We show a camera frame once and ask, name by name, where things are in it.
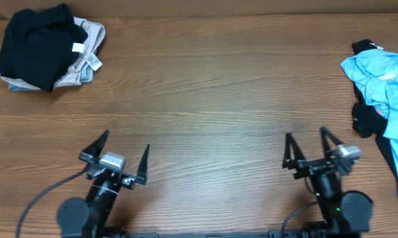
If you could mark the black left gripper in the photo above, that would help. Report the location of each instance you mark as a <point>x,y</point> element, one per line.
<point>127,178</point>

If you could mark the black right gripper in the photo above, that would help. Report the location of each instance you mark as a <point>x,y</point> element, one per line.
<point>298,155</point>

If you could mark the light blue t-shirt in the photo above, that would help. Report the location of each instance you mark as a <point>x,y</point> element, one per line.
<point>375,73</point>

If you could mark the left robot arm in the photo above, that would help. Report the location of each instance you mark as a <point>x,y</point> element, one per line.
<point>87,217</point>

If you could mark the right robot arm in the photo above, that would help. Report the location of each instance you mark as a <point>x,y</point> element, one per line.
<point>345,214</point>

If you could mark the black crumpled garment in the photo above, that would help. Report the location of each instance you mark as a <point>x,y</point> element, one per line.
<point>367,120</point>

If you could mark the grey-blue folded garment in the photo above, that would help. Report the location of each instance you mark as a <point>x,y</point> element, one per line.
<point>71,78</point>

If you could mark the beige folded garment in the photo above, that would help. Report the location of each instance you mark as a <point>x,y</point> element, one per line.
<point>87,49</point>

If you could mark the black folded garment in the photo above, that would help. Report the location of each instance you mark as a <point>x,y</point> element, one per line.
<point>38,46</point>

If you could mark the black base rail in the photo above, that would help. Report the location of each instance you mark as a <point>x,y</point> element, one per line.
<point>202,235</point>

